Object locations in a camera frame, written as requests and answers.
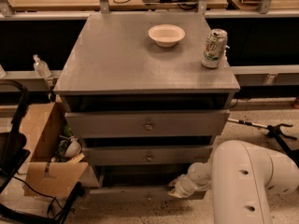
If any brown cardboard box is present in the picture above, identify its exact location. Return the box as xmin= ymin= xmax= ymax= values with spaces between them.
xmin=21 ymin=103 xmax=88 ymax=197

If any grey wooden drawer cabinet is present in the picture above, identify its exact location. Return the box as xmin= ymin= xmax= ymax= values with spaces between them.
xmin=53 ymin=10 xmax=241 ymax=189

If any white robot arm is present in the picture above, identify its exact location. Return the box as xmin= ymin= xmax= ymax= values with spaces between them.
xmin=169 ymin=140 xmax=299 ymax=224

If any grey top drawer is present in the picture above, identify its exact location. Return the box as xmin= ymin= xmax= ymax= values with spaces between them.
xmin=65 ymin=110 xmax=229 ymax=138

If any white cup in box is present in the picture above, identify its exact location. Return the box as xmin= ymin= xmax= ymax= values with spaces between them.
xmin=64 ymin=137 xmax=81 ymax=159

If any grey middle drawer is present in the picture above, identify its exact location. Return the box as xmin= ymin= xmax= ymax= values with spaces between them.
xmin=83 ymin=145 xmax=212 ymax=166

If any black chair frame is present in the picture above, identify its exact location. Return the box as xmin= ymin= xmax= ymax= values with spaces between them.
xmin=0 ymin=79 xmax=84 ymax=224

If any green white soda can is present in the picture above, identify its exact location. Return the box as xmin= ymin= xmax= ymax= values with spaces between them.
xmin=202 ymin=29 xmax=228 ymax=69

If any clear plastic bottle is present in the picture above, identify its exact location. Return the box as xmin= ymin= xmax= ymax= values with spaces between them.
xmin=33 ymin=54 xmax=51 ymax=78

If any grey drawer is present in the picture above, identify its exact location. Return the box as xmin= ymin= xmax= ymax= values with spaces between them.
xmin=87 ymin=165 xmax=207 ymax=203
xmin=65 ymin=110 xmax=229 ymax=138
xmin=83 ymin=145 xmax=212 ymax=166

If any grey bottom drawer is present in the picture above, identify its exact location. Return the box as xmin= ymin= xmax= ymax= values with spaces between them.
xmin=87 ymin=165 xmax=207 ymax=203

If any black stand with metal pole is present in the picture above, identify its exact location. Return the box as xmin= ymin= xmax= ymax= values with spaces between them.
xmin=228 ymin=119 xmax=299 ymax=163

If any white bowl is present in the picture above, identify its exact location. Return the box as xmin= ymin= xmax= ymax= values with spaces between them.
xmin=148 ymin=24 xmax=185 ymax=48

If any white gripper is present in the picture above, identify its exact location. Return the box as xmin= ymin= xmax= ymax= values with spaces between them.
xmin=168 ymin=175 xmax=197 ymax=199

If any black floor cable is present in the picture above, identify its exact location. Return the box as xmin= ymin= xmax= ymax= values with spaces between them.
xmin=12 ymin=175 xmax=68 ymax=220

